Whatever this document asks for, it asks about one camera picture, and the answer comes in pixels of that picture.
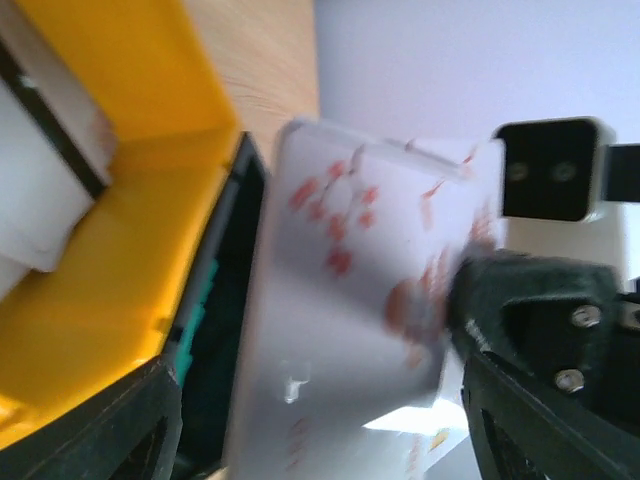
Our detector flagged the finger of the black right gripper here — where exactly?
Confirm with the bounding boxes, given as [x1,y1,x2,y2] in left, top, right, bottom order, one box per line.
[447,249,639,479]

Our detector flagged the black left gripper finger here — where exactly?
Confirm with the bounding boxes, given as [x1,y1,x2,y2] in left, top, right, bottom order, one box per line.
[1,359,182,479]

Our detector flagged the green card stack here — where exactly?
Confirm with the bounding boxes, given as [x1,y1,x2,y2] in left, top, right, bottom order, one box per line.
[175,259,218,386]

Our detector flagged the black plastic bin right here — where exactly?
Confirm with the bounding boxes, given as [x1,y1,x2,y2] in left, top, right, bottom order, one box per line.
[171,132,268,479]

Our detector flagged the yellow plastic bin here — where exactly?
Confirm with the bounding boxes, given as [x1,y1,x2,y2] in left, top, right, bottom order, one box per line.
[1,1,239,444]

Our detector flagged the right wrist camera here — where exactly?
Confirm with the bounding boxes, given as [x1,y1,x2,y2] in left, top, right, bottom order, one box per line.
[493,117,639,281]

